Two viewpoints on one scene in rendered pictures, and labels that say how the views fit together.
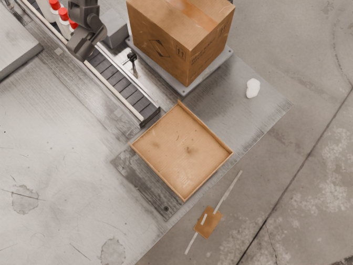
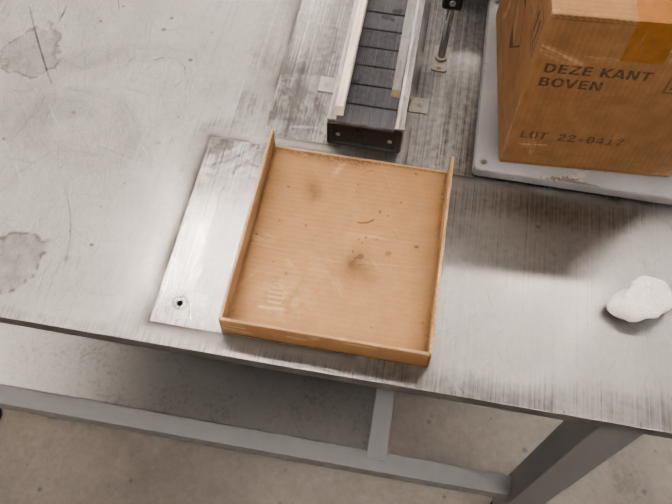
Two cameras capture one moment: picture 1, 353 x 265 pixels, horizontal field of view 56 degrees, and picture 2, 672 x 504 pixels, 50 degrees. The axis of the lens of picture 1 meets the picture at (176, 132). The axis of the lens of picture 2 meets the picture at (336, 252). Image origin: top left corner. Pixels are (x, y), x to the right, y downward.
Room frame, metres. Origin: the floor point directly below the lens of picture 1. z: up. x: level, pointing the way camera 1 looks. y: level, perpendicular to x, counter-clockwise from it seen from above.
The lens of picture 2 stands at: (0.06, -0.41, 1.67)
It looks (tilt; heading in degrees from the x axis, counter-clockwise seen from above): 60 degrees down; 54
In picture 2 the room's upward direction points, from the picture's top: 3 degrees clockwise
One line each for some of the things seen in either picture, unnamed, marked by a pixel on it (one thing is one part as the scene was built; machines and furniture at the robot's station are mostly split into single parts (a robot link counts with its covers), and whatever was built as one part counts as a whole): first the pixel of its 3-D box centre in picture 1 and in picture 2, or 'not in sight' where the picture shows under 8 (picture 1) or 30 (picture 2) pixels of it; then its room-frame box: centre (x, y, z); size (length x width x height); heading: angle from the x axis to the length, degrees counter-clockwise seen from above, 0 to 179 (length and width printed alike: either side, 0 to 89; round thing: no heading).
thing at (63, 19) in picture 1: (70, 28); not in sight; (0.77, 0.42, 0.98); 0.05 x 0.05 x 0.20
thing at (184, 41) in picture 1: (179, 27); (607, 21); (0.80, 0.01, 0.99); 0.30 x 0.24 x 0.27; 51
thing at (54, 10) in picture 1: (61, 18); not in sight; (0.81, 0.46, 0.98); 0.05 x 0.05 x 0.20
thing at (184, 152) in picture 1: (180, 149); (343, 239); (0.35, -0.02, 0.85); 0.30 x 0.26 x 0.04; 47
